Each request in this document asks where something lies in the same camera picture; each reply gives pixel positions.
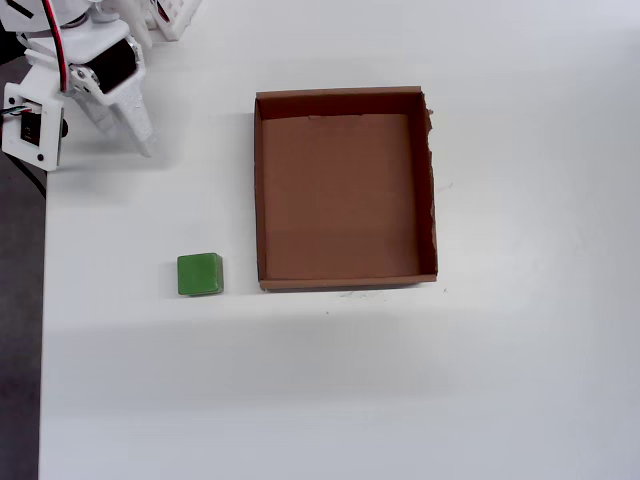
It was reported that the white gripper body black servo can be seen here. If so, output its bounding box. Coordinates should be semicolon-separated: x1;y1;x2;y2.
23;20;147;105

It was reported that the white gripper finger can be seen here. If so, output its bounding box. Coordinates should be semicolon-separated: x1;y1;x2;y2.
68;64;122;136
106;74;155;159

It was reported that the green cube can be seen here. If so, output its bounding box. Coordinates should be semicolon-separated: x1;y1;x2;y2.
176;252;225;298

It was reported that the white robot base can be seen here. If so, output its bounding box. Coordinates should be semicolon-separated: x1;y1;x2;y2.
148;0;204;42

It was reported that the brown cardboard box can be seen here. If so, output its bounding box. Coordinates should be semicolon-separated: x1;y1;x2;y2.
253;85;440;293

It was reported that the red black servo cable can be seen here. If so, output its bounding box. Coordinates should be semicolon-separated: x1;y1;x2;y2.
40;0;72;94

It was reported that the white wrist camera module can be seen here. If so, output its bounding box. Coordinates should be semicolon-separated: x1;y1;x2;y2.
1;82;68;172

